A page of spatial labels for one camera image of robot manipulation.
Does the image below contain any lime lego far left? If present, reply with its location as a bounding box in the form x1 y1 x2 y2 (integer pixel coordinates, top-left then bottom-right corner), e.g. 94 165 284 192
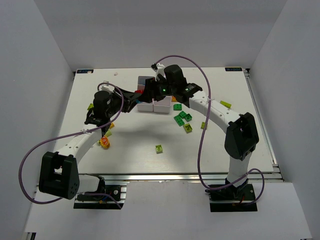
87 103 94 111

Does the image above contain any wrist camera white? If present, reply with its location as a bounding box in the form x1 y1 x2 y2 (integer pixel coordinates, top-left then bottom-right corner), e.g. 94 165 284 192
151 62 165 81
101 81 110 91

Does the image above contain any blue table label right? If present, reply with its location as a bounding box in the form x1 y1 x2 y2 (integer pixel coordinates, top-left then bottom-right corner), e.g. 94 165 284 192
224 67 243 72

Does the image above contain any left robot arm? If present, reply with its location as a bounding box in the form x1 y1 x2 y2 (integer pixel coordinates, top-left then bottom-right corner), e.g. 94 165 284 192
38 89 140 200

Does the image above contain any lime green sloped lego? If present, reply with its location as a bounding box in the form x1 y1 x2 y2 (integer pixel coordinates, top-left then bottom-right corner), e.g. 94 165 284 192
220 100 232 109

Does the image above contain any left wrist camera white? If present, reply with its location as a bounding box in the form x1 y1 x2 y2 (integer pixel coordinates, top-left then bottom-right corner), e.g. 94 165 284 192
101 81 110 91

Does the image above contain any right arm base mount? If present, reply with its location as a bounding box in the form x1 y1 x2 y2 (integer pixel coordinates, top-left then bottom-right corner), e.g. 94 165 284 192
205 181 258 213

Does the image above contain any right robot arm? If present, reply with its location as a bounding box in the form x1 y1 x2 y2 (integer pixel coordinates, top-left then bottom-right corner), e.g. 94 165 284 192
138 63 259 189

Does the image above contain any lime green small lego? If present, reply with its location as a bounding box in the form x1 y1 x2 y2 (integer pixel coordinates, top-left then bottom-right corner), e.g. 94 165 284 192
200 122 208 130

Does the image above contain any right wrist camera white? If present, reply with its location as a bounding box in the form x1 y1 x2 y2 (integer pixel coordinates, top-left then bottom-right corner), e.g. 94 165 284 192
151 62 165 81

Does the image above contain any blue table label left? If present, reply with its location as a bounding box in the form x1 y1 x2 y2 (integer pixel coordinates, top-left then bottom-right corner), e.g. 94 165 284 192
76 69 94 74

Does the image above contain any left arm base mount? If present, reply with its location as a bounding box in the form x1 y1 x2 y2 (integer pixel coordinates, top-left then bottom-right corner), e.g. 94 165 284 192
73 174 127 210

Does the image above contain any green L-shaped lego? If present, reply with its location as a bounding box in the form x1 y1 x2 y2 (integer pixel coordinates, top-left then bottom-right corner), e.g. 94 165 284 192
178 111 193 122

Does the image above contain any lime lego brick left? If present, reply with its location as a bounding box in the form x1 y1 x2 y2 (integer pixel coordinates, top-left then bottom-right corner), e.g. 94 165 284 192
104 130 112 138

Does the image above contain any yellow flower lego brick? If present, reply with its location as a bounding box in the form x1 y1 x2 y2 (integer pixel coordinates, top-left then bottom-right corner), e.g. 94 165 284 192
98 136 110 149

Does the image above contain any green lego brick lower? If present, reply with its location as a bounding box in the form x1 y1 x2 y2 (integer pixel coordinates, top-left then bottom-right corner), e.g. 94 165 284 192
173 115 185 127

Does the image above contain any lime lego brick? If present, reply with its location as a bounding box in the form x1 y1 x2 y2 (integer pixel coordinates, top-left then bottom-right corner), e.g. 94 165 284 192
155 144 163 154
104 130 112 138

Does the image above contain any blue table label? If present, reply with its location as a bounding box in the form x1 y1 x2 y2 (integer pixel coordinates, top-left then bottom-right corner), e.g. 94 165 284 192
76 69 94 74
224 67 243 72

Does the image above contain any olive green lego brick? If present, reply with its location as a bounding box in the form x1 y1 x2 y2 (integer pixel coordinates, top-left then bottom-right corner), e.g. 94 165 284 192
183 123 193 134

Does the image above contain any aluminium rail front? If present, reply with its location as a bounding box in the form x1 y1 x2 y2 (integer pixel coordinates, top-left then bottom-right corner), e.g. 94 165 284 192
46 171 231 182

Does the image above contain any lime lego brick center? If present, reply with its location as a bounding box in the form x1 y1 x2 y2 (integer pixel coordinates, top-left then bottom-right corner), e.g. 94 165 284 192
155 144 163 154

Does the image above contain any white right divided container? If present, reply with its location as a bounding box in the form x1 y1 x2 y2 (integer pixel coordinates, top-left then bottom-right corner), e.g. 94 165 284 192
153 96 172 114

